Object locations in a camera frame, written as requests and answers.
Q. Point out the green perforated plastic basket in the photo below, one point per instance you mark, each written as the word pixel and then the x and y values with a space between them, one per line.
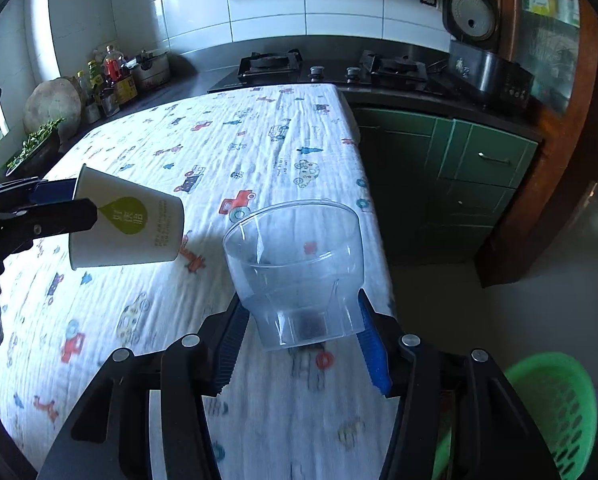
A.
pixel 554 400

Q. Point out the green liquid bottle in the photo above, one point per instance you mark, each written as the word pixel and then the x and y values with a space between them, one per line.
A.
pixel 95 72

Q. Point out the red liquid bottle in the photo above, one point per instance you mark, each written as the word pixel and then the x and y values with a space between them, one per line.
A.
pixel 114 65

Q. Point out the round tan gourd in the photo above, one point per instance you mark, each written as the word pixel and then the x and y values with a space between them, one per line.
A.
pixel 51 105

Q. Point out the black gas stove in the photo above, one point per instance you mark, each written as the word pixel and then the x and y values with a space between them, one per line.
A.
pixel 329 67

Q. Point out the black rice cooker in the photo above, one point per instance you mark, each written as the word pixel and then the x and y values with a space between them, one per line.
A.
pixel 484 75

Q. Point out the metal container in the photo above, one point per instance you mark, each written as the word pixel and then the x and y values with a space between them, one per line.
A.
pixel 151 70

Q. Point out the table with patterned cloth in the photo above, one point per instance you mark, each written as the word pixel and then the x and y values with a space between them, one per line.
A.
pixel 259 160

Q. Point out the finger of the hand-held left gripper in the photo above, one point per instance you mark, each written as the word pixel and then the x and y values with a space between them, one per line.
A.
pixel 54 192
pixel 64 217

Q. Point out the white paper cup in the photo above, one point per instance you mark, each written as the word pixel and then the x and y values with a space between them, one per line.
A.
pixel 129 240

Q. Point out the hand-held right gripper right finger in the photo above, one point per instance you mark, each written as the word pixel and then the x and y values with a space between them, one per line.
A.
pixel 374 355

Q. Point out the yellow label bottle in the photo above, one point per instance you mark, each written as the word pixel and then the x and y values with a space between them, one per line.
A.
pixel 126 91

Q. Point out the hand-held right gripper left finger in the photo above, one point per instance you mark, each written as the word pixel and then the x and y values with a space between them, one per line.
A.
pixel 229 350

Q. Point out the clear plastic cup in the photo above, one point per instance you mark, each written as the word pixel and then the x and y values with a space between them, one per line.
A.
pixel 289 260

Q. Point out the wall socket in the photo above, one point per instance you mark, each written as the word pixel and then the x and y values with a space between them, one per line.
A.
pixel 428 0

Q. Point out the bowl of green vegetables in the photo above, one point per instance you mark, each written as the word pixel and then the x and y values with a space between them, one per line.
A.
pixel 34 145

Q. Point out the green kitchen cabinets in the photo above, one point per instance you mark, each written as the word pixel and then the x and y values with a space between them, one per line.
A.
pixel 479 160

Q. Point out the wooden glass door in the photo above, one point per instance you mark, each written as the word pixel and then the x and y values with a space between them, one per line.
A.
pixel 549 50

